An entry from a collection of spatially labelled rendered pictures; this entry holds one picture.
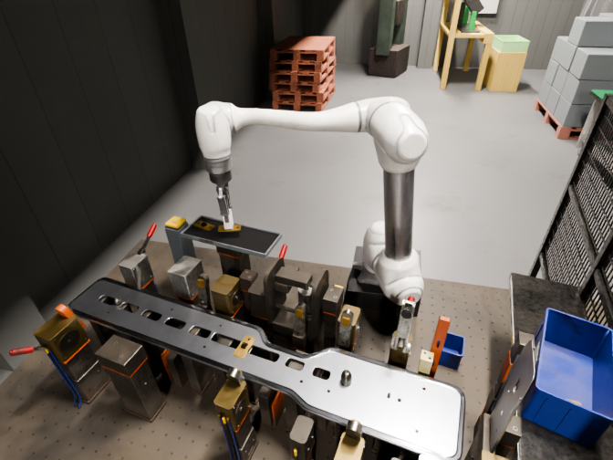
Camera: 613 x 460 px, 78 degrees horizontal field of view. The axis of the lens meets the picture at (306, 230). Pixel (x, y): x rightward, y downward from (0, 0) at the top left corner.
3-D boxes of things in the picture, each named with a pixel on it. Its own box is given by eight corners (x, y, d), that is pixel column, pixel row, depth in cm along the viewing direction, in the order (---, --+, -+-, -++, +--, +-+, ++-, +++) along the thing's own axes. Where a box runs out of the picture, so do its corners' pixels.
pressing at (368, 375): (55, 315, 137) (53, 312, 136) (104, 276, 154) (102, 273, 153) (461, 470, 93) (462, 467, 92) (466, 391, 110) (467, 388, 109)
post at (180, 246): (185, 305, 179) (162, 228, 153) (194, 294, 185) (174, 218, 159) (198, 308, 177) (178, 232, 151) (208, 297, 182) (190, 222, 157)
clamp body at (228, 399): (223, 471, 121) (204, 412, 100) (243, 435, 129) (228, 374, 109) (242, 479, 119) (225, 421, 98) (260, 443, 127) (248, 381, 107)
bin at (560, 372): (518, 416, 99) (535, 387, 92) (533, 335, 120) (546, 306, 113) (593, 451, 92) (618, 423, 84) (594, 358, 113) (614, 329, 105)
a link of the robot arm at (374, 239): (391, 249, 181) (393, 211, 168) (406, 275, 167) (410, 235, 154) (358, 256, 180) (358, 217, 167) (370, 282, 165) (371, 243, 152)
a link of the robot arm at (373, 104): (352, 92, 128) (364, 105, 117) (403, 86, 130) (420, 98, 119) (351, 130, 136) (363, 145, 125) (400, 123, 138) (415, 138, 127)
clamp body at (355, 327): (333, 388, 143) (336, 320, 122) (342, 364, 151) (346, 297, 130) (350, 393, 141) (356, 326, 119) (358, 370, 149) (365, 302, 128)
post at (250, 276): (250, 349, 158) (238, 277, 135) (255, 339, 162) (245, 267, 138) (261, 352, 156) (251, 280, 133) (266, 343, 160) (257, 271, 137)
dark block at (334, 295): (322, 375, 147) (322, 297, 123) (327, 360, 152) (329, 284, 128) (334, 380, 145) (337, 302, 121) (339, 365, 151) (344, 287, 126)
